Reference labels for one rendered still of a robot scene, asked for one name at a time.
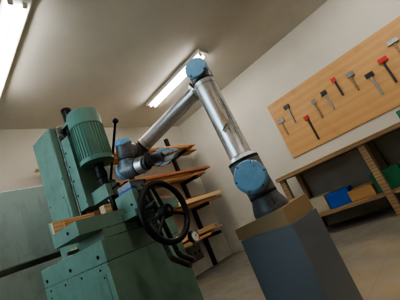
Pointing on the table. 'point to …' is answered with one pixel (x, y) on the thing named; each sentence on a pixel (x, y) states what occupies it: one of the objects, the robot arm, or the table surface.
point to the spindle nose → (102, 175)
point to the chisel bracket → (104, 193)
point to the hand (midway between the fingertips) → (177, 151)
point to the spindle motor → (89, 137)
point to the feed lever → (113, 148)
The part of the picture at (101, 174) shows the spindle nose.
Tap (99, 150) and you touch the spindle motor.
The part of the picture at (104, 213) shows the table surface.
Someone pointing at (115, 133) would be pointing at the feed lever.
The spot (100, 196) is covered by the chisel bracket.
